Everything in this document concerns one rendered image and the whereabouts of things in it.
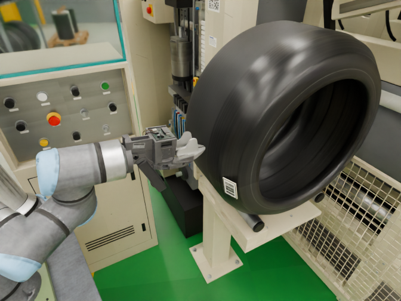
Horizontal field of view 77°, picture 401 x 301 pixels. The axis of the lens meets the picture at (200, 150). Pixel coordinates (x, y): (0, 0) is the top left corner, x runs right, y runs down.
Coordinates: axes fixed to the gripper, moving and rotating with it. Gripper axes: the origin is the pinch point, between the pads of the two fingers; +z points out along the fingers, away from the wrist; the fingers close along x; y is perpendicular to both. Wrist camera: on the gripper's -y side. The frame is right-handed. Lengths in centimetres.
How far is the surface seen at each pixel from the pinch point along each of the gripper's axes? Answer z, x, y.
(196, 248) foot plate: 33, 44, -115
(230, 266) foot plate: 47, 23, -114
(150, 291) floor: -4, 32, -121
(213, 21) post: 18.5, 31.8, 27.2
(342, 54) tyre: 26.9, -11.2, 27.0
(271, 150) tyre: 44.0, 14.9, -18.4
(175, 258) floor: 17, 45, -118
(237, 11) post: 23.0, 25.6, 31.2
